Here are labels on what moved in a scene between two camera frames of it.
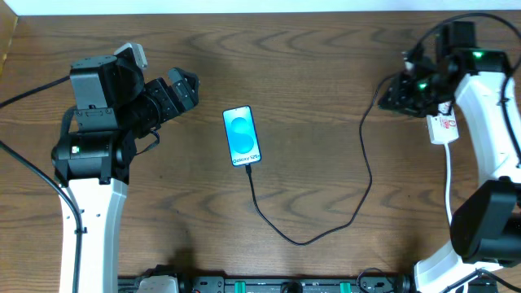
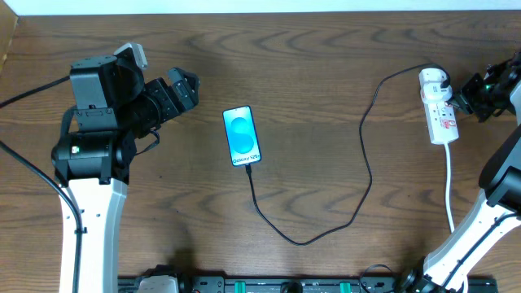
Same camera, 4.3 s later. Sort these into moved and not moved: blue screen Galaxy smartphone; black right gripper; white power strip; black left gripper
Moved: black right gripper
Not moved: black left gripper; blue screen Galaxy smartphone; white power strip
